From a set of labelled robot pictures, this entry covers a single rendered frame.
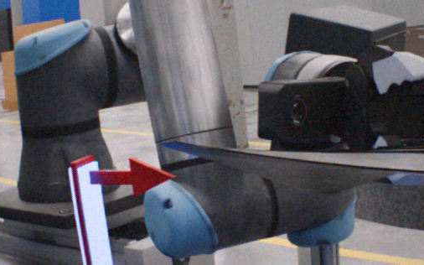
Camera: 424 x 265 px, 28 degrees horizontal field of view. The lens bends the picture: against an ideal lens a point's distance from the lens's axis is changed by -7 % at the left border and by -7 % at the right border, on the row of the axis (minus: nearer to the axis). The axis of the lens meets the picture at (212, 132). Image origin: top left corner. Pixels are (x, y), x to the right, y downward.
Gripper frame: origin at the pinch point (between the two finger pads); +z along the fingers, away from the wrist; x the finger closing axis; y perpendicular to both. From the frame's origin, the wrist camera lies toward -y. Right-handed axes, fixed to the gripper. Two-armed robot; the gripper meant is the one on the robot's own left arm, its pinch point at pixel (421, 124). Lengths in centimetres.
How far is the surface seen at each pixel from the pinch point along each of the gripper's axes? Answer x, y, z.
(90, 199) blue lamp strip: 3.8, -23.5, 1.1
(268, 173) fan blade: 2.3, -12.6, 3.1
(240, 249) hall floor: 109, 91, -374
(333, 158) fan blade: -0.7, -13.5, 16.3
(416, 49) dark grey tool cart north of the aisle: 15, 317, -618
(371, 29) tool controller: -6.3, 14.9, -42.5
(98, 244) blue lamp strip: 6.8, -23.0, 0.9
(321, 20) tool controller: -7.1, 9.4, -45.6
